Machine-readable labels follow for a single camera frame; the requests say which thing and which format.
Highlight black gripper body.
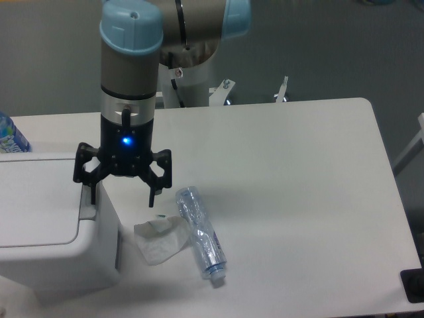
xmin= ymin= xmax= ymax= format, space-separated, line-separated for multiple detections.
xmin=97 ymin=117 xmax=155 ymax=178

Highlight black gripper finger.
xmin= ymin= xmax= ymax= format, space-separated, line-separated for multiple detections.
xmin=138 ymin=148 xmax=173 ymax=209
xmin=72 ymin=142 xmax=113 ymax=205

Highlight white push-button trash can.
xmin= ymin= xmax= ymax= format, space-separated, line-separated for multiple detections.
xmin=1 ymin=153 xmax=122 ymax=292

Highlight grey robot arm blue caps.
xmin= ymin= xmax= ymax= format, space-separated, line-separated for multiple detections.
xmin=74 ymin=1 xmax=252 ymax=204

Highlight blue labelled water bottle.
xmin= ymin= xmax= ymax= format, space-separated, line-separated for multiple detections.
xmin=1 ymin=113 xmax=32 ymax=154

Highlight crumpled white paper wrapper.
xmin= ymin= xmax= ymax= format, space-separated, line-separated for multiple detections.
xmin=133 ymin=216 xmax=190 ymax=266

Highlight crushed clear plastic bottle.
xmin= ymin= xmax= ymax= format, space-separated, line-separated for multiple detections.
xmin=176 ymin=186 xmax=227 ymax=284

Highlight black clamp at table corner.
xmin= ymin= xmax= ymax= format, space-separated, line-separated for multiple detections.
xmin=400 ymin=268 xmax=423 ymax=303

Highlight black cable on pedestal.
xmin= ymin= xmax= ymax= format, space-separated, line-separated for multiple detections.
xmin=167 ymin=51 xmax=186 ymax=109

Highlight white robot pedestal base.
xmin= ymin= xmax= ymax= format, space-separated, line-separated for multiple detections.
xmin=156 ymin=40 xmax=236 ymax=109

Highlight white frame at right edge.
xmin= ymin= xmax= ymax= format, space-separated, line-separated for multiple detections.
xmin=392 ymin=113 xmax=423 ymax=178

